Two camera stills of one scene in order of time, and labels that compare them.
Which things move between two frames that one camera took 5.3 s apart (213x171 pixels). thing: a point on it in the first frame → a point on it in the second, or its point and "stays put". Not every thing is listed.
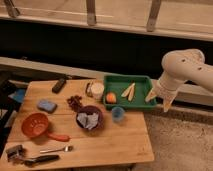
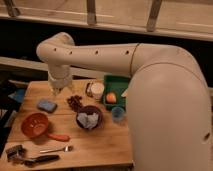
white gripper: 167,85 → 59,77
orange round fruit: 111,97 stays put
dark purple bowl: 89,117 stays put
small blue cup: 117,113 stays put
